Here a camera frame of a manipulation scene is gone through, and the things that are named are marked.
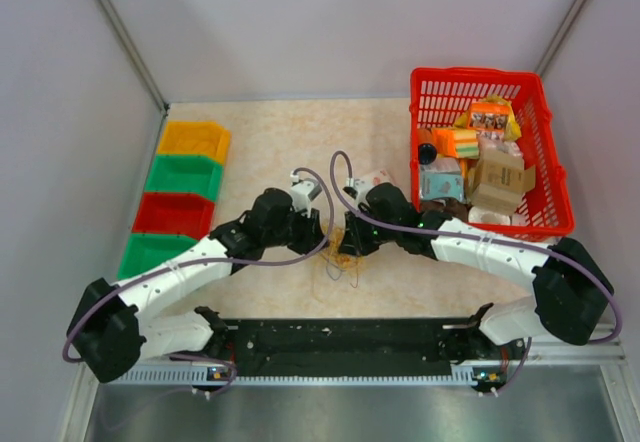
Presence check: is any brown cardboard box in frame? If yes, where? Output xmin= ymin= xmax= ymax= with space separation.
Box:
xmin=469 ymin=149 xmax=536 ymax=216

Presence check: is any black bottle cap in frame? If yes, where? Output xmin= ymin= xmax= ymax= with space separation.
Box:
xmin=417 ymin=143 xmax=438 ymax=165

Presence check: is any red storage bin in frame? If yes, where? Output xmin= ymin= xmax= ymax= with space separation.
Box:
xmin=132 ymin=192 xmax=215 ymax=240

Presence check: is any orange sponge pack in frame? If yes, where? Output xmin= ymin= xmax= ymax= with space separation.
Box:
xmin=431 ymin=128 xmax=480 ymax=159

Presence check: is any yellow storage bin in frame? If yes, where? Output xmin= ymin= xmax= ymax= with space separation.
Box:
xmin=157 ymin=120 xmax=231 ymax=165

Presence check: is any red plastic basket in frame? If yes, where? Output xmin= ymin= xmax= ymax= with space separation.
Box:
xmin=409 ymin=67 xmax=575 ymax=242

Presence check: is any green storage bin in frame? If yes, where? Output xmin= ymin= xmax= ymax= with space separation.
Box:
xmin=117 ymin=233 xmax=197 ymax=280
xmin=145 ymin=155 xmax=224 ymax=202

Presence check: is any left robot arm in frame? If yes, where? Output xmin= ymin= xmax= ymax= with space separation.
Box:
xmin=63 ymin=175 xmax=328 ymax=383

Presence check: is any lower green storage bin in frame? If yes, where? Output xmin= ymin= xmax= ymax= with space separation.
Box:
xmin=117 ymin=233 xmax=197 ymax=280

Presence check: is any yellow plastic bag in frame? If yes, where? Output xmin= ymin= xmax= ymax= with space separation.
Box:
xmin=453 ymin=95 xmax=521 ymax=141

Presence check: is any thin wire bundle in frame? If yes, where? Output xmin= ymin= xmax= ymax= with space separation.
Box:
xmin=309 ymin=219 xmax=366 ymax=303

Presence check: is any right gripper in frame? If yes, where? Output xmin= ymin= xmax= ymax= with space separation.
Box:
xmin=339 ymin=205 xmax=401 ymax=257

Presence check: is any pink wrapped pack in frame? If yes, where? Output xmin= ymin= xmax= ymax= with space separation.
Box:
xmin=477 ymin=132 xmax=523 ymax=158

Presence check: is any upper green storage bin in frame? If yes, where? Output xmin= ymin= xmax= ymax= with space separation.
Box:
xmin=145 ymin=155 xmax=224 ymax=202

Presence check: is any orange snack box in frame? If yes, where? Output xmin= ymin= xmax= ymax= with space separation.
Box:
xmin=466 ymin=102 xmax=511 ymax=134

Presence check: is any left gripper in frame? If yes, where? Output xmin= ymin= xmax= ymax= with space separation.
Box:
xmin=263 ymin=203 xmax=329 ymax=256

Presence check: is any teal tissue pack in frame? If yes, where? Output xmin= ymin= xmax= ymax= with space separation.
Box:
xmin=419 ymin=157 xmax=465 ymax=202

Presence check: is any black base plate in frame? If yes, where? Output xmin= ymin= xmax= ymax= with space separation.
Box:
xmin=215 ymin=318 xmax=524 ymax=378

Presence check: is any red thin wire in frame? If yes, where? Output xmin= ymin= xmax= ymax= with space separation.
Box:
xmin=172 ymin=131 xmax=211 ymax=156

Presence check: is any pink tissue packet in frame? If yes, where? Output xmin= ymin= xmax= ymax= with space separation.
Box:
xmin=355 ymin=169 xmax=395 ymax=191

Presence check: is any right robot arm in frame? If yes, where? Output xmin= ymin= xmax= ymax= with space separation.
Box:
xmin=339 ymin=179 xmax=614 ymax=358

